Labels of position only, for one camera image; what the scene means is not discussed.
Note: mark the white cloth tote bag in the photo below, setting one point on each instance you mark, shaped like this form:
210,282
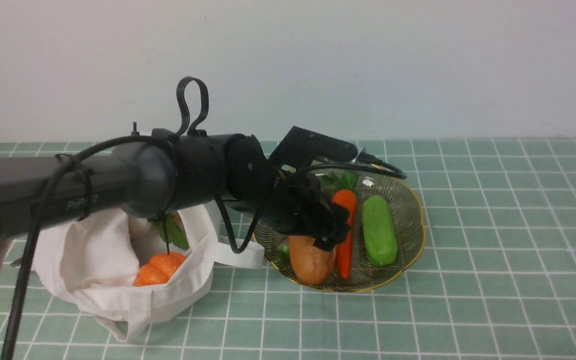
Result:
93,264

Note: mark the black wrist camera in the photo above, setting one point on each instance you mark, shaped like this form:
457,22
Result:
301,147

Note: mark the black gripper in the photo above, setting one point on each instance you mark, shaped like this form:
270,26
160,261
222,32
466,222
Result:
297,206

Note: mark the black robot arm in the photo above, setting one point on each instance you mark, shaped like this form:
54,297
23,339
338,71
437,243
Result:
145,179

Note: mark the brown potato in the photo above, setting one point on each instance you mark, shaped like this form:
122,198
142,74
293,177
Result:
310,264

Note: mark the green checkered tablecloth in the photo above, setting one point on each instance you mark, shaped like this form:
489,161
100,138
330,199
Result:
496,281

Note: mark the orange pumpkin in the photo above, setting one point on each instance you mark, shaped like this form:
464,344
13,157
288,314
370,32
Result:
160,268

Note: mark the orange vegetable with green leaf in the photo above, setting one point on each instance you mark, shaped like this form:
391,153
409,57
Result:
171,229

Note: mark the clear glass gold-rimmed plate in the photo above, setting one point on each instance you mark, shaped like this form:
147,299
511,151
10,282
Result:
409,223

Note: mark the green cucumber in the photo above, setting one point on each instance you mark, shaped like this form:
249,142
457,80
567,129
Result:
378,231

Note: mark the orange carrot with leaves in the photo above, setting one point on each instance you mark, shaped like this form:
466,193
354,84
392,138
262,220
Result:
343,185

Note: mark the dark purple eggplant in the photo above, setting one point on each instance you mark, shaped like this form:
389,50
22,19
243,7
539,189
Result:
282,254

